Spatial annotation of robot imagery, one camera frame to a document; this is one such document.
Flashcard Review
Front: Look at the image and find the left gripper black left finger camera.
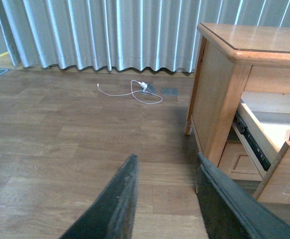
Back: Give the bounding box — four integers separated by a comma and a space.
61, 154, 139, 239

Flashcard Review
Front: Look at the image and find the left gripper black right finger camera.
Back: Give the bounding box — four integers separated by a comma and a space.
196, 153, 290, 239

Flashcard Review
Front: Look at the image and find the wooden drawer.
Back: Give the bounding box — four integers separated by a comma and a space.
218, 143, 262, 181
233, 102, 290, 204

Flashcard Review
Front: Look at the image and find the wooden nightstand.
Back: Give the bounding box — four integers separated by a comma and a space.
184, 22, 290, 182

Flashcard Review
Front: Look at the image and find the open floor socket box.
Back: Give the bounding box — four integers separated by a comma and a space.
140, 82, 156, 94

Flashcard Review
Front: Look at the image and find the closed floor socket plate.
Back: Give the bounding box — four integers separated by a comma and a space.
161, 88, 178, 96

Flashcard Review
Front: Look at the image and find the grey-green curtain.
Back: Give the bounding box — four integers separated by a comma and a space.
0, 0, 290, 72

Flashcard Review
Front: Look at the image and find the white charger with cable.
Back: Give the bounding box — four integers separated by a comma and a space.
97, 80, 163, 105

